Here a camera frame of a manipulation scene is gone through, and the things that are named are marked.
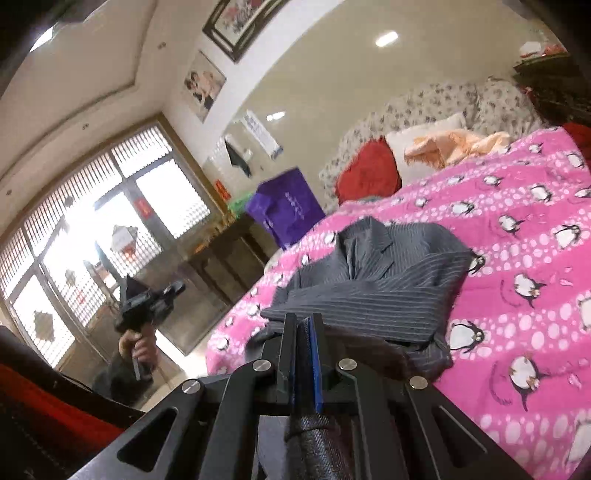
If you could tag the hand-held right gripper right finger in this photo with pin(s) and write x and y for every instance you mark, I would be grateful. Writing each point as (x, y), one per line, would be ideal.
(316, 369)

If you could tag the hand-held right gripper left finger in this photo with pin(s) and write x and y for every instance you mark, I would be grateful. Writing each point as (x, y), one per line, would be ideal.
(291, 369)

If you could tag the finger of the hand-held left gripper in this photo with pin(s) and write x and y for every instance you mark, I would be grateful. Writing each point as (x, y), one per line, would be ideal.
(173, 291)

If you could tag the grey pinstriped suit jacket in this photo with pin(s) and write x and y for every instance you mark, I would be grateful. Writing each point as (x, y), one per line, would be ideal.
(392, 277)

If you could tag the person's left forearm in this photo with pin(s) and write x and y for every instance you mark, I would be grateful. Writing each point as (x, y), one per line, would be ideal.
(115, 383)

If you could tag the person's left hand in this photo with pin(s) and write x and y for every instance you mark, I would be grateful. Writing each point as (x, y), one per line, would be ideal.
(144, 353)

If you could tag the dark wooden side table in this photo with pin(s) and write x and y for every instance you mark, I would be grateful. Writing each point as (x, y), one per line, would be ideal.
(231, 258)

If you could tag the latticed window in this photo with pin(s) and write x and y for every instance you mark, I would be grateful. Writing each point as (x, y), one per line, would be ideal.
(69, 230)

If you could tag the green plastic item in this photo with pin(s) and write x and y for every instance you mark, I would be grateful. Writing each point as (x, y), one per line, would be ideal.
(238, 205)

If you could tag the red and black garment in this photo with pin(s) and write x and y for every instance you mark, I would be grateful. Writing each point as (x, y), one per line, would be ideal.
(46, 406)

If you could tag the purple shopping bag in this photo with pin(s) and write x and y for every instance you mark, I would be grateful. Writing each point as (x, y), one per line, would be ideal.
(286, 207)

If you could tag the dark hanging cloth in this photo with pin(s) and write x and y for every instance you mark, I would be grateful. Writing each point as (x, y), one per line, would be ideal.
(238, 157)

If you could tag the red ruffled pillow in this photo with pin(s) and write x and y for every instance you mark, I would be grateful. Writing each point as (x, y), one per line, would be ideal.
(369, 170)

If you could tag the white pillow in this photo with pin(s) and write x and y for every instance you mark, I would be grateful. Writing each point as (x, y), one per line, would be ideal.
(398, 145)

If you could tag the pink penguin blanket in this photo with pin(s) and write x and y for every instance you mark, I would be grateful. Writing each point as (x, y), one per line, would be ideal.
(531, 240)

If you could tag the peach fringed cloth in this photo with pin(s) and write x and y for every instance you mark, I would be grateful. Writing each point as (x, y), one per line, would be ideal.
(461, 143)

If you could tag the framed flower painting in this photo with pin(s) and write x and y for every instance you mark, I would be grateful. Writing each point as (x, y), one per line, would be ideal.
(240, 18)

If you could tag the ceiling light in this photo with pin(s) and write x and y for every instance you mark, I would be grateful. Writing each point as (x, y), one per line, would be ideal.
(387, 39)
(41, 39)

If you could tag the floral grey headboard cushion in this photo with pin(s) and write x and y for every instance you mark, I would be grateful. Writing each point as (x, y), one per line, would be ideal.
(438, 99)

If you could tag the red cloth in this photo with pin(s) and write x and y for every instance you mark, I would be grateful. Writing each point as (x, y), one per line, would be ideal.
(579, 134)

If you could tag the dark carved wooden cabinet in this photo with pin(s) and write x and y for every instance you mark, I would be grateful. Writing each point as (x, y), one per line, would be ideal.
(554, 97)

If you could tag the pile of assorted packets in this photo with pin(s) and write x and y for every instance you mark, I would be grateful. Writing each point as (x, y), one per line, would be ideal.
(540, 50)

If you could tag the red wall sticker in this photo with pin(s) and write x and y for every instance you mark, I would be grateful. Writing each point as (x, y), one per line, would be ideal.
(222, 190)

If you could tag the wall poster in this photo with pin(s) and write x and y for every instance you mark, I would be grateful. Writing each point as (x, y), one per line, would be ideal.
(203, 85)

